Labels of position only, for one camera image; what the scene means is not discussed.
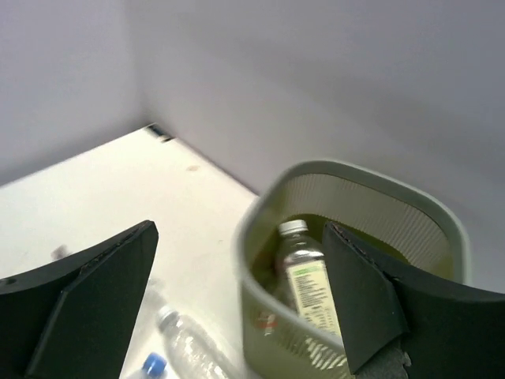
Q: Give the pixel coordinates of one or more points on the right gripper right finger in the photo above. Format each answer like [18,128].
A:
[398,321]

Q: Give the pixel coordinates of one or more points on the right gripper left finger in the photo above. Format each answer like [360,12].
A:
[74,317]

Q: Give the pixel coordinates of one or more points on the blue label water bottle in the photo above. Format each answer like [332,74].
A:
[154,367]

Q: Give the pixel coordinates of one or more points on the clear ribbed bottle white cap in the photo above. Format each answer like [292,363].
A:
[191,352]

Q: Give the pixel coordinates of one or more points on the square frosted bottle white cap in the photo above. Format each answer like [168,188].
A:
[301,270]

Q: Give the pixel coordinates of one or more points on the clear bottle red cap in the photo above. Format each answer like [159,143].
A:
[266,322]

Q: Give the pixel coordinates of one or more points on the green mesh waste bin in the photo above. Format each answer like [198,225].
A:
[390,213]

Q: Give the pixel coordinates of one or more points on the blue sticker table corner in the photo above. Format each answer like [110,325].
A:
[160,134]

